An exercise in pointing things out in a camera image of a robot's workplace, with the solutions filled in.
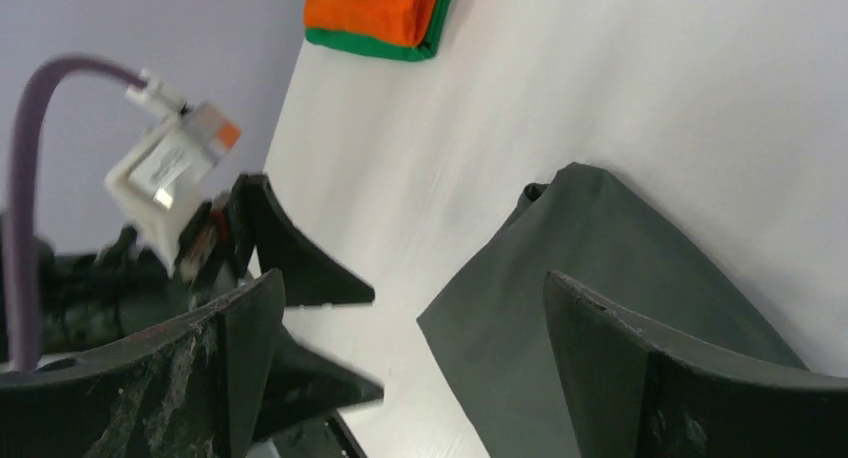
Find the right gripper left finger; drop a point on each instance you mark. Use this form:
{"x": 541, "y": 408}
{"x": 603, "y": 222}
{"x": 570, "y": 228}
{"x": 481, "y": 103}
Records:
{"x": 189, "y": 387}

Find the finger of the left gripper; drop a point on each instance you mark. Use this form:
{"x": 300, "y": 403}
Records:
{"x": 260, "y": 227}
{"x": 303, "y": 385}

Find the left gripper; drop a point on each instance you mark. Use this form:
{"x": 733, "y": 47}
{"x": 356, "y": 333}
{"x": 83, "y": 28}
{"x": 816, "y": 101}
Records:
{"x": 90, "y": 299}

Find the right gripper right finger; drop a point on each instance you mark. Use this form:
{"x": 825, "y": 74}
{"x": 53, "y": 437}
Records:
{"x": 635, "y": 387}

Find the dark grey t shirt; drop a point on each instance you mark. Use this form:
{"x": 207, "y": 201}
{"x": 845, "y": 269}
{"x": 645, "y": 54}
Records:
{"x": 487, "y": 330}

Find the folded green t shirt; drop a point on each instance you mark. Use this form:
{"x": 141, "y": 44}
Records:
{"x": 367, "y": 46}

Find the folded orange t shirt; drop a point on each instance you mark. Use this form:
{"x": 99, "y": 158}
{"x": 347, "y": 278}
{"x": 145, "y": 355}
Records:
{"x": 397, "y": 22}

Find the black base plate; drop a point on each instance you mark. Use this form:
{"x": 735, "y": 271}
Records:
{"x": 328, "y": 437}

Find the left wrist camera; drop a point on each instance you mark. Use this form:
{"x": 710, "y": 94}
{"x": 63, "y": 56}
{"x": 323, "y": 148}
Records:
{"x": 156, "y": 184}

